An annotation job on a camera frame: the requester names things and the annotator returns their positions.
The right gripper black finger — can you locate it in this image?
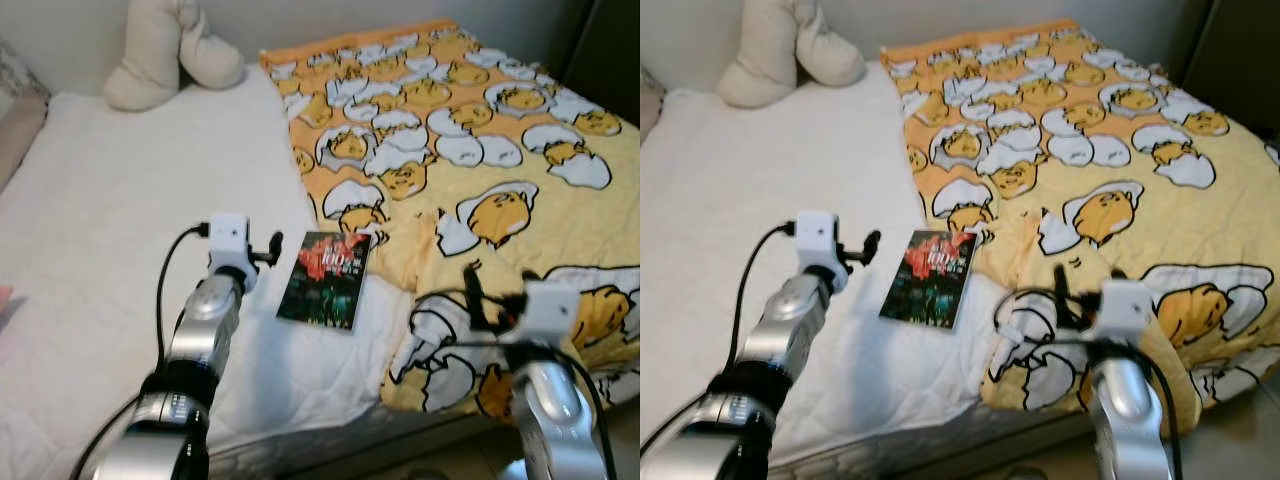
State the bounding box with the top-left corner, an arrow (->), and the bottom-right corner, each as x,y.
462,262 -> 493,331
1050,262 -> 1079,331

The yellow cartoon egg blanket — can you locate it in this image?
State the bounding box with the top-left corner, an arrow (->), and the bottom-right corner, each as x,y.
260,18 -> 641,416
880,18 -> 1280,411

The dark cover paperback book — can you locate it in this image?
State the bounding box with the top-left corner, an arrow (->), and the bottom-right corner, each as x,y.
277,231 -> 373,332
879,230 -> 976,331

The white quilted mattress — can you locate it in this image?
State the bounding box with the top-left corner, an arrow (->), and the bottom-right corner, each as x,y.
640,60 -> 1091,471
0,65 -> 471,480

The grey bed base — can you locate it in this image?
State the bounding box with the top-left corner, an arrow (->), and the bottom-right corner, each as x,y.
205,395 -> 641,480
780,400 -> 1280,480

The beige plush bolster pillow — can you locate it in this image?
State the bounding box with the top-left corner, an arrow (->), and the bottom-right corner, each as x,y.
103,0 -> 246,111
718,0 -> 867,109

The pale patterned pillow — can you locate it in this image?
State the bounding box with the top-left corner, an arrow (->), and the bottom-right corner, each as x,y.
0,40 -> 51,191
640,65 -> 666,131

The grey panel wardrobe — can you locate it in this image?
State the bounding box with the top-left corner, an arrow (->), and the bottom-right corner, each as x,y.
560,0 -> 641,126
1180,0 -> 1280,141

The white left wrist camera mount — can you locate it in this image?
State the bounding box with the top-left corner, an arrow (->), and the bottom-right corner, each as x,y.
795,211 -> 849,291
207,213 -> 259,291

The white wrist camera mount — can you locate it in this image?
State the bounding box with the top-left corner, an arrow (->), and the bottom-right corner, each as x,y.
520,282 -> 581,346
1092,280 -> 1156,346
795,211 -> 849,291
207,213 -> 259,291

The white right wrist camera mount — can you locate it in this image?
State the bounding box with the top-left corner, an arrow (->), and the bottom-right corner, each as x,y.
520,282 -> 581,346
1092,280 -> 1156,346

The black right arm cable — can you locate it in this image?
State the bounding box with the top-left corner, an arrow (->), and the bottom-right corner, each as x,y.
425,290 -> 616,480
1005,290 -> 1186,480

